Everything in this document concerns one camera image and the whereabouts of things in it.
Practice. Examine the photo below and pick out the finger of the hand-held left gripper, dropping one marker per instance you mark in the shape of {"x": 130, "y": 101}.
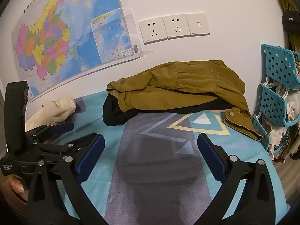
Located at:
{"x": 79, "y": 143}
{"x": 62, "y": 128}

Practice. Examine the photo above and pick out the masking tape strip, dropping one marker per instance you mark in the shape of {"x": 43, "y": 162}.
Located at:
{"x": 146, "y": 52}

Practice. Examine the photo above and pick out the person's left hand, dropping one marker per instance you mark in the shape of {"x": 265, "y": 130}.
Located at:
{"x": 15, "y": 184}

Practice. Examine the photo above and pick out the black bag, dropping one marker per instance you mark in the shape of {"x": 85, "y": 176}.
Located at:
{"x": 290, "y": 20}

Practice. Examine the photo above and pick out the colourful wall map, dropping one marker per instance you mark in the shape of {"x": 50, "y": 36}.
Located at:
{"x": 58, "y": 39}

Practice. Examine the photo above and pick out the cream garment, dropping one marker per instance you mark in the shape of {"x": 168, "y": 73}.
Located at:
{"x": 61, "y": 107}

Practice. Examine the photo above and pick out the teal grey printed bedsheet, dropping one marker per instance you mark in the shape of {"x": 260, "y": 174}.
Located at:
{"x": 150, "y": 168}

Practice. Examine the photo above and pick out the olive brown jacket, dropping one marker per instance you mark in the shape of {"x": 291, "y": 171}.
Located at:
{"x": 175, "y": 82}

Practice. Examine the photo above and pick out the black garment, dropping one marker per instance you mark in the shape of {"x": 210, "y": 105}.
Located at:
{"x": 114, "y": 117}

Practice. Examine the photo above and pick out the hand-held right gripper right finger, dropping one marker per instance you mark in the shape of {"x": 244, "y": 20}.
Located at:
{"x": 211, "y": 157}

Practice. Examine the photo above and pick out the white crumpled cloth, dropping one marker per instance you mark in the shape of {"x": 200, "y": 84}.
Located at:
{"x": 293, "y": 103}

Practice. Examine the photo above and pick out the teal plastic basket rack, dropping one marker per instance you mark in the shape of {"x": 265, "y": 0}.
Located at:
{"x": 279, "y": 63}

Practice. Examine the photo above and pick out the brown striped cloth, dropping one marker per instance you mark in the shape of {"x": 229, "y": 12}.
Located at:
{"x": 286, "y": 152}

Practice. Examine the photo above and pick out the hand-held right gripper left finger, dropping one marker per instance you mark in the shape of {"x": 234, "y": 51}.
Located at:
{"x": 90, "y": 157}

